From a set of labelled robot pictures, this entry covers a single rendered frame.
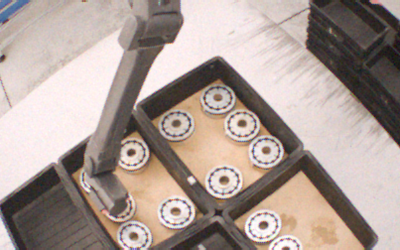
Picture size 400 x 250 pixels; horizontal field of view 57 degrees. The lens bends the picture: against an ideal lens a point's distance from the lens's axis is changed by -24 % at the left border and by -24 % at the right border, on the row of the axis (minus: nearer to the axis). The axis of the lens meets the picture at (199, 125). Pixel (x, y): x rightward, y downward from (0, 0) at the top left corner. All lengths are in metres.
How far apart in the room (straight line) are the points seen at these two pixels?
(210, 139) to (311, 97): 0.44
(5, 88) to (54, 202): 1.69
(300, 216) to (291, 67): 0.64
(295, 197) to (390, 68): 1.21
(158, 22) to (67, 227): 0.75
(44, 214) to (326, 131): 1.00
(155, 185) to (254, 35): 0.75
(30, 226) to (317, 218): 0.90
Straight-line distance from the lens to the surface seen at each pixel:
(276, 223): 1.21
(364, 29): 2.27
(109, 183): 1.05
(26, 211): 1.40
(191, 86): 1.40
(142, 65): 0.83
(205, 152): 1.33
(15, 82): 2.93
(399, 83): 2.25
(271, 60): 1.69
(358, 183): 1.49
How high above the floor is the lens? 2.01
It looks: 59 degrees down
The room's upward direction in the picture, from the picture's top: 7 degrees counter-clockwise
